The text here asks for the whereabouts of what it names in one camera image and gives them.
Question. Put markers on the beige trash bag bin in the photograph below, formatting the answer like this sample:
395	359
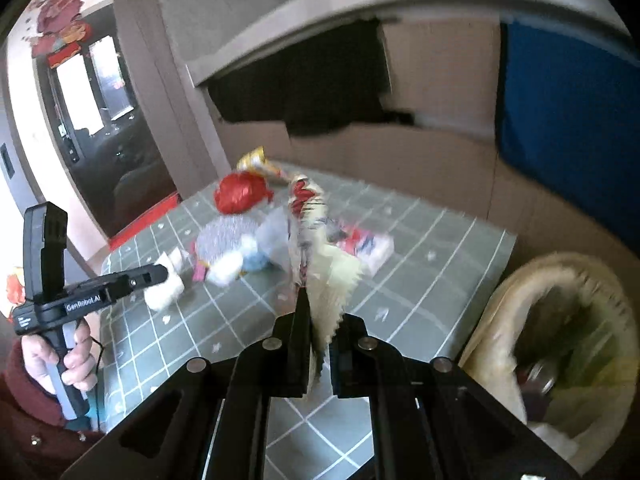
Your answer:
573	308

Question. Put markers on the round silver glitter pad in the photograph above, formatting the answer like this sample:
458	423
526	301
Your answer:
221	235

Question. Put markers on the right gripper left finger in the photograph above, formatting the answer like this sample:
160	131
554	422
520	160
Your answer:
242	388

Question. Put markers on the red wall decoration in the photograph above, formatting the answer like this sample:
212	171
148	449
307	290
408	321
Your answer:
60	31

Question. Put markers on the black hanging cloth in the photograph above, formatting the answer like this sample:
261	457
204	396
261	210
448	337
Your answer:
317	86

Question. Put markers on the red doormat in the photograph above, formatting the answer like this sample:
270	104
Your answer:
150	216

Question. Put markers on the pink tissue packet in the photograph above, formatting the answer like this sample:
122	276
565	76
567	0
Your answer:
372	249

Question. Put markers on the cream red snack bag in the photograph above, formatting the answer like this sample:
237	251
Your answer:
327	274

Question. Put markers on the yellow snack wrapper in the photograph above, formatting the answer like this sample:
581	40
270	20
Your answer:
256	162

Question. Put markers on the dark red left sleeve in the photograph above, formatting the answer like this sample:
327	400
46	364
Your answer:
35	442

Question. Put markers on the pink toy brush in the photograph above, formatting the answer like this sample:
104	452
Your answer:
200	267

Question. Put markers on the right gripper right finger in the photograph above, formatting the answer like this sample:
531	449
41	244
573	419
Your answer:
402	396

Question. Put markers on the red crushed can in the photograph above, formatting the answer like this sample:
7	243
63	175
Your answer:
540	377

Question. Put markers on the red foil wrapper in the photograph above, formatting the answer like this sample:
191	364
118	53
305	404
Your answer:
241	191

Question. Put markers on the blue cloth panel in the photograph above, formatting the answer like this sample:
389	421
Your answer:
568	118

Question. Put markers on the green checkered tablecloth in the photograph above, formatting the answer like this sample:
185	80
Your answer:
268	291

